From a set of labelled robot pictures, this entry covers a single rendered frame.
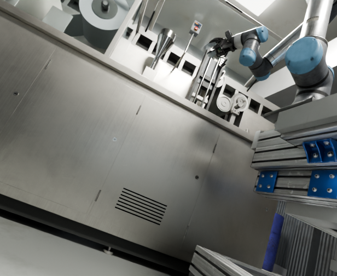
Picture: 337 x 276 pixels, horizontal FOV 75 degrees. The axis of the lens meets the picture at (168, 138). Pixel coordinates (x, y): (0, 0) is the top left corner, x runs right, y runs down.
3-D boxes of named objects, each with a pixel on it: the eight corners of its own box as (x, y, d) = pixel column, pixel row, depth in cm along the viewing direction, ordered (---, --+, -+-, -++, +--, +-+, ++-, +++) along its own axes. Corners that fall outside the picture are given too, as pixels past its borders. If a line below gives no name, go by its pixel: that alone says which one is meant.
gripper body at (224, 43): (210, 48, 120) (230, 42, 111) (216, 38, 123) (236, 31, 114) (217, 59, 125) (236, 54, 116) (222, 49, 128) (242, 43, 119)
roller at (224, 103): (215, 106, 164) (220, 92, 168) (200, 115, 188) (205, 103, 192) (228, 113, 167) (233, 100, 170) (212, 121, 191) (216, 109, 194)
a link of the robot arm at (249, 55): (260, 70, 105) (265, 52, 108) (250, 53, 98) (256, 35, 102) (244, 73, 111) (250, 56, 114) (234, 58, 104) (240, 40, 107)
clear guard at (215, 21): (176, -29, 168) (176, -29, 168) (150, 32, 199) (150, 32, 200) (282, 42, 189) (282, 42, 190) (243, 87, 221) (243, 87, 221)
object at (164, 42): (128, 93, 150) (160, 30, 165) (125, 100, 163) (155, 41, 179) (146, 103, 152) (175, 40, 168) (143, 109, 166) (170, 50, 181)
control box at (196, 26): (191, 28, 170) (196, 18, 172) (188, 33, 176) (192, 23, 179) (199, 32, 171) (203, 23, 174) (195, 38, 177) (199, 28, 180)
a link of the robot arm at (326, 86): (332, 105, 87) (337, 78, 91) (325, 85, 79) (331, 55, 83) (299, 107, 96) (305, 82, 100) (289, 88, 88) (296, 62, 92)
